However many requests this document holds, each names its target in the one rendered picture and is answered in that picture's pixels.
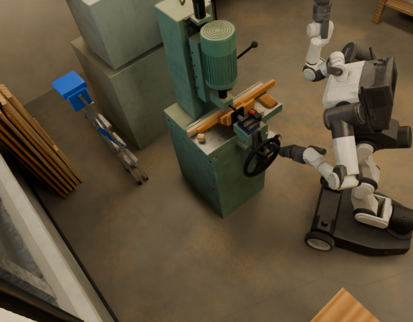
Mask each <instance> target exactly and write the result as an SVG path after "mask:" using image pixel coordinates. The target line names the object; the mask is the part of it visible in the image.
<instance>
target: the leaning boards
mask: <svg viewBox="0 0 413 322"><path fill-rule="evenodd" d="M0 91H1V92H2V94H3V95H4V96H3V95H2V94H1V93H0V143H1V144H2V145H3V146H4V147H5V148H6V149H8V150H9V151H10V152H11V153H12V154H13V155H14V156H15V157H16V158H17V159H18V160H19V161H20V162H21V163H23V164H24V165H25V166H26V167H27V168H28V169H29V170H30V171H31V172H32V173H33V174H34V175H35V176H36V177H37V178H38V179H39V180H40V181H41V182H42V183H43V184H44V185H45V186H46V187H47V188H48V189H50V190H51V191H52V192H53V193H54V194H55V195H56V196H57V197H58V195H57V193H56V192H55V190H56V191H57V192H58V193H59V194H60V195H61V196H62V197H64V198H65V199H67V197H66V195H65V194H64V193H63V191H62V190H61V188H62V189H63V190H64V191H65V192H66V193H68V191H67V189H66V188H65V186H66V187H67V188H68V189H69V191H71V190H73V189H72V188H71V186H73V188H74V189H76V191H77V190H78V188H77V187H76V186H75V185H74V183H73V181H74V182H75V183H76V184H77V185H78V184H80V183H79V181H78V179H79V180H80V181H81V183H83V182H84V180H83V179H82V178H81V177H80V175H79V174H78V173H77V171H76V170H75V169H74V168H73V167H72V164H71V163H70V161H69V160H68V159H67V157H66V156H65V155H64V153H63V152H62V151H61V150H60V149H59V148H58V147H57V145H56V144H55V143H54V141H53V140H52V139H51V138H50V137H49V135H48V134H47V133H46V131H45V130H44V129H43V128H42V127H41V125H40V124H39V123H38V122H37V120H36V119H35V118H33V117H32V116H31V115H30V114H29V113H28V111H27V110H25V108H24V107H23V106H22V105H21V104H20V102H19V101H18V100H17V99H16V98H15V97H14V96H13V95H12V93H11V92H10V91H9V90H8V88H7V87H6V86H5V85H4V84H1V83H0ZM14 108H15V109H14ZM55 153H57V154H58V155H59V156H60V158H61V159H62V160H63V161H64V162H65V164H66V165H67V166H69V168H70V169H71V170H72V171H71V170H70V169H69V168H68V167H67V166H66V165H65V164H64V163H63V162H62V161H61V160H60V158H59V157H58V156H57V155H56V154H55ZM72 172H73V173H74V174H75V175H76V176H77V177H78V179H77V178H76V177H75V176H74V174H73V173H72ZM70 178H71V179H72V180H73V181H72V180H71V179H70ZM67 181H68V182H67ZM68 183H69V184H71V186H70V185H69V184H68ZM63 184H64V185H65V186H64V185H63ZM54 189H55V190H54Z"/></svg>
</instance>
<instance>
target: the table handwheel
mask: <svg viewBox="0 0 413 322"><path fill-rule="evenodd" d="M271 142H274V143H276V144H277V145H278V146H281V143H280V141H279V139H277V138H275V137H271V138H268V139H265V140H264V141H262V142H261V143H259V145H257V146H256V147H255V148H254V147H252V148H250V149H249V151H250V154H249V155H248V157H247V158H246V160H245V162H244V166H243V173H244V175H245V176H247V177H249V178H252V177H255V176H257V175H259V174H261V173H262V172H263V171H264V170H266V169H267V168H268V167H269V166H270V165H271V163H272V162H273V161H274V160H275V159H276V157H277V155H278V153H279V150H276V149H275V148H274V149H272V150H270V151H269V152H268V153H266V154H264V152H259V150H260V149H262V147H264V146H265V145H267V144H269V143H271ZM272 152H274V153H273V154H272V156H271V158H270V159H269V160H268V155H270V154H271V153H272ZM254 156H256V159H257V161H258V163H257V165H256V167H255V168H254V171H253V172H248V166H249V164H250V162H251V160H252V159H253V157H254ZM267 160H268V162H267V163H266V164H265V165H264V166H263V167H261V168H260V169H258V167H259V165H260V164H264V163H265V162H266V161H267ZM257 169H258V170H257Z"/></svg>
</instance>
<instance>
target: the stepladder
mask: <svg viewBox="0 0 413 322"><path fill-rule="evenodd" d="M51 84H52V86H53V88H54V89H55V90H56V91H57V92H58V93H59V94H60V95H61V96H62V97H63V98H64V99H65V100H66V99H68V100H69V102H70V104H71V105H72V107H73V108H74V110H75V111H76V112H77V111H79V110H80V109H81V111H82V112H83V113H84V114H85V116H84V117H86V118H87V119H89V121H90V122H91V124H92V125H93V126H94V127H95V129H96V130H97V132H98V133H99V134H100V136H101V137H102V138H103V140H104V141H105V142H106V144H107V145H108V146H109V147H110V149H111V150H112V152H113V153H114V154H115V155H116V157H117V158H118V160H119V161H120V162H121V164H122V165H123V167H124V169H125V170H126V171H128V172H129V173H131V174H132V175H133V177H134V178H135V179H136V181H137V182H138V184H139V185H142V183H141V181H140V179H139V178H138V177H137V176H136V175H135V174H134V172H133V170H132V169H131V168H130V167H129V166H131V167H132V166H134V167H135V168H137V169H138V171H139V172H140V173H141V174H142V175H143V177H144V179H145V180H146V181H147V180H149V178H148V177H147V175H146V174H145V173H144V172H143V171H142V170H141V169H140V167H139V166H138V165H137V164H136V163H137V162H139V160H138V159H137V158H136V157H135V156H134V155H133V154H132V153H131V152H130V151H129V150H128V149H127V148H126V149H125V148H124V147H125V146H126V144H125V143H124V142H123V140H122V139H121V138H120V137H119V136H118V135H117V134H116V133H115V132H113V133H112V132H111V131H110V128H111V127H112V126H111V124H110V123H109V122H108V121H107V120H106V119H105V118H104V117H103V116H102V115H101V114H97V113H96V112H95V111H94V110H93V108H92V107H93V106H94V105H95V103H94V102H93V101H92V100H91V98H90V96H89V94H88V92H87V90H86V88H87V84H86V82H85V81H84V80H83V79H82V78H81V77H80V76H79V75H77V74H76V73H75V72H74V71H71V72H70V73H68V74H66V75H64V76H62V77H60V78H59V79H57V80H55V81H54V82H52V83H51ZM119 150H120V151H121V152H120V153H119Z"/></svg>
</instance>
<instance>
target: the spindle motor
mask: <svg viewBox="0 0 413 322"><path fill-rule="evenodd" d="M199 36H200V41H201V50H202V55H203V64H204V70H205V79H206V84H207V85H208V86H209V87H210V88H212V89H215V90H225V89H229V88H231V87H233V86H234V85H235V84H236V83H237V80H238V75H237V38H236V29H235V27H234V25H233V24H232V23H230V22H228V21H225V20H215V21H211V22H209V23H207V24H205V25H204V26H203V27H202V28H201V31H200V33H199Z"/></svg>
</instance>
